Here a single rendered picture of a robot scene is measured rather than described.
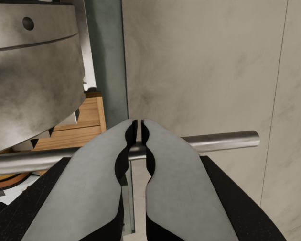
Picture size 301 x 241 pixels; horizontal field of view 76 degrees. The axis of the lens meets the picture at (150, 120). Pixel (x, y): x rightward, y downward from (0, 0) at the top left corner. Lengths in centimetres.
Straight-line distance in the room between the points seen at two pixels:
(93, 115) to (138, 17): 97
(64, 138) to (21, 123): 40
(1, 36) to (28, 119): 8
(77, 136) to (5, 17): 45
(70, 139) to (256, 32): 164
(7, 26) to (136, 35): 125
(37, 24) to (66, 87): 7
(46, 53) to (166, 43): 131
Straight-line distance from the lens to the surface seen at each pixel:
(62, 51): 25
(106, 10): 86
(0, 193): 43
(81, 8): 53
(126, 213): 83
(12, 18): 21
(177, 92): 165
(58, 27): 25
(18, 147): 37
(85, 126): 59
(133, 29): 142
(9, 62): 21
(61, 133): 61
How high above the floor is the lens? 139
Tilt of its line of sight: 56 degrees down
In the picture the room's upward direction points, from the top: 151 degrees clockwise
